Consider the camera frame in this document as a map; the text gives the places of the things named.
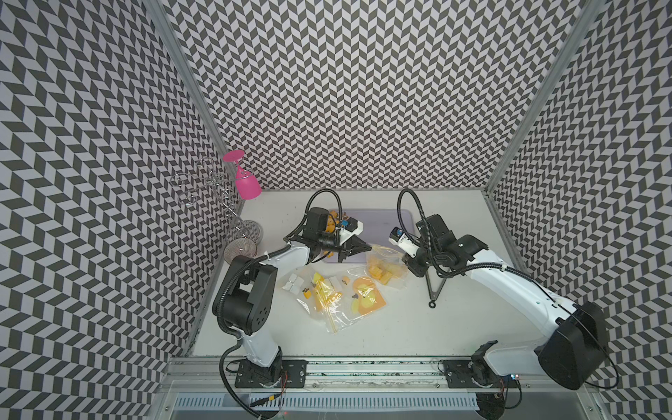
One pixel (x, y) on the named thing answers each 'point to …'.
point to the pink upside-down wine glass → (248, 186)
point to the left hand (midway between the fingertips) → (368, 247)
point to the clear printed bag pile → (335, 296)
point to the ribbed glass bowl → (240, 247)
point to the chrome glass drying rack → (216, 178)
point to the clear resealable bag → (386, 265)
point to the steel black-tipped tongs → (432, 295)
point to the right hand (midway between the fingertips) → (407, 261)
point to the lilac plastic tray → (376, 226)
